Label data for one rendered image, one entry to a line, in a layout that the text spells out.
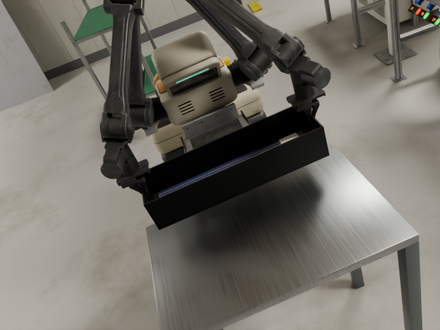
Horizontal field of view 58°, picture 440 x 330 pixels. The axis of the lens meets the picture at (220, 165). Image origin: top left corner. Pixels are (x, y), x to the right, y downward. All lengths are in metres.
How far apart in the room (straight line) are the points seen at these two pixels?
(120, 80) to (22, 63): 4.70
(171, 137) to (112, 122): 0.75
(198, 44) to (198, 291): 0.79
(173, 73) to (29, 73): 4.53
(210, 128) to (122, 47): 0.52
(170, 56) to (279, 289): 0.82
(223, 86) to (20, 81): 4.61
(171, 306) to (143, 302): 1.15
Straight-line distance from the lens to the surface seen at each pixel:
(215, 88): 1.47
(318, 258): 1.09
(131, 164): 1.17
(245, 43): 1.36
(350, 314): 1.92
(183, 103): 1.47
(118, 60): 1.16
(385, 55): 3.57
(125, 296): 2.38
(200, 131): 1.52
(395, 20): 3.04
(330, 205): 1.21
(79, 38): 3.31
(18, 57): 5.80
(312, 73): 1.10
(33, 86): 5.85
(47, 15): 6.01
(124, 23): 1.20
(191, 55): 1.38
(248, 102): 1.84
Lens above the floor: 1.67
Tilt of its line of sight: 36 degrees down
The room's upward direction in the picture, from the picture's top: 23 degrees counter-clockwise
